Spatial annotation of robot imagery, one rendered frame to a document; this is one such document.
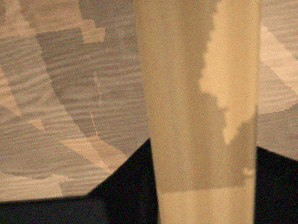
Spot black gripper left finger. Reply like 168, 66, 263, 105
0, 138, 159, 224

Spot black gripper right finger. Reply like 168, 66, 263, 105
253, 146, 298, 224

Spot light wooden board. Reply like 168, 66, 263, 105
132, 0, 262, 224

